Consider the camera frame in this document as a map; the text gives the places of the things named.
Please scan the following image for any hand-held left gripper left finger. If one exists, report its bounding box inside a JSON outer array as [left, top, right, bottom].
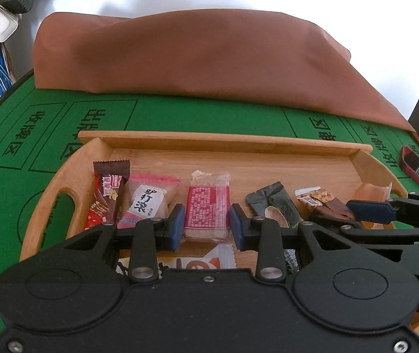
[[63, 203, 187, 284]]

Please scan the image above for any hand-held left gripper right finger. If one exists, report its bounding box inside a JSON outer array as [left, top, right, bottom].
[[229, 203, 353, 284]]

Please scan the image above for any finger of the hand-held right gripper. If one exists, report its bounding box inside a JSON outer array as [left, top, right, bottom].
[[346, 191, 419, 226], [310, 215, 419, 262]]

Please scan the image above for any orange jelly cup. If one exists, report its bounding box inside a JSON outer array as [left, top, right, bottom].
[[353, 182, 394, 229]]

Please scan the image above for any pink white snack packet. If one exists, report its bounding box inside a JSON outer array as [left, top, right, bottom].
[[117, 174, 181, 229]]

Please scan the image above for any wooden tray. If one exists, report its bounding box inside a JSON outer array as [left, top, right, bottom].
[[19, 129, 419, 344]]

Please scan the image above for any dark green snack packet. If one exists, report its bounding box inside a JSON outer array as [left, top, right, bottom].
[[245, 182, 304, 229]]

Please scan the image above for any black silver snack packet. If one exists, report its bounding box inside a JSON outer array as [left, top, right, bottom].
[[283, 249, 302, 274]]

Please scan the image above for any brown red snack packet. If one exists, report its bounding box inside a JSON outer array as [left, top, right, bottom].
[[85, 159, 130, 230]]

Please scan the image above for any brown cloth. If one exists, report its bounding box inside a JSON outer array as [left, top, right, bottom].
[[33, 7, 416, 133]]

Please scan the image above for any small white pouch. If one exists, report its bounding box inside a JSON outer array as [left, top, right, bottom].
[[0, 4, 19, 43]]

